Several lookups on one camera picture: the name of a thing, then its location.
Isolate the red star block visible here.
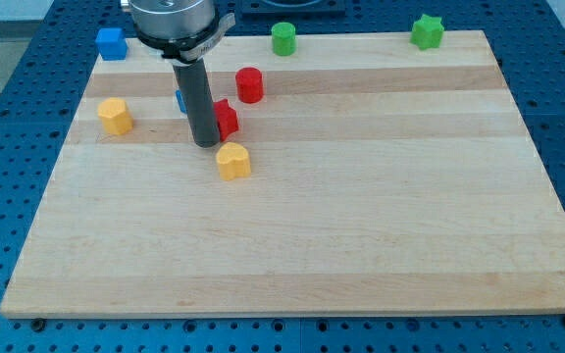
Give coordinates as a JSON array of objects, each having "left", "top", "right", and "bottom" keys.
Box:
[{"left": 214, "top": 99, "right": 239, "bottom": 142}]

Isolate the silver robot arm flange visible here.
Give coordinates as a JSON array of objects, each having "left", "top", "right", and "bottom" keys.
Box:
[{"left": 120, "top": 0, "right": 235, "bottom": 67}]

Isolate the green star block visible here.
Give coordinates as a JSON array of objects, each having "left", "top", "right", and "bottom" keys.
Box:
[{"left": 410, "top": 14, "right": 444, "bottom": 50}]

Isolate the yellow heart block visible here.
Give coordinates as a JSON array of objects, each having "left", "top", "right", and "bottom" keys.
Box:
[{"left": 216, "top": 142, "right": 251, "bottom": 181}]

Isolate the red cylinder block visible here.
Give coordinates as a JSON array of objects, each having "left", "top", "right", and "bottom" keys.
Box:
[{"left": 235, "top": 67, "right": 264, "bottom": 104}]

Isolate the wooden board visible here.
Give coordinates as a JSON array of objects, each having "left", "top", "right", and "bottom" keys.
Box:
[{"left": 0, "top": 30, "right": 565, "bottom": 319}]

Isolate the small blue block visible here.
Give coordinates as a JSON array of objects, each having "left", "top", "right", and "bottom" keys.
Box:
[{"left": 175, "top": 90, "right": 187, "bottom": 115}]

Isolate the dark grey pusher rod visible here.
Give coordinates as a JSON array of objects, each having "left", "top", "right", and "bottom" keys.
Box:
[{"left": 174, "top": 60, "right": 221, "bottom": 148}]

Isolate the green cylinder block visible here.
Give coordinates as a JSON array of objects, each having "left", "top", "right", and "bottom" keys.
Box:
[{"left": 271, "top": 22, "right": 296, "bottom": 56}]

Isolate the yellow hexagon block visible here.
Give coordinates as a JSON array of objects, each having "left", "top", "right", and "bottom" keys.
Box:
[{"left": 97, "top": 97, "right": 133, "bottom": 135}]

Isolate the blue cube block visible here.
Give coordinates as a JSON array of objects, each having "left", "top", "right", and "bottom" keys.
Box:
[{"left": 95, "top": 27, "right": 128, "bottom": 61}]

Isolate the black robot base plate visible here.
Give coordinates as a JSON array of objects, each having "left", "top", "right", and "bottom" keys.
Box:
[{"left": 237, "top": 0, "right": 346, "bottom": 17}]

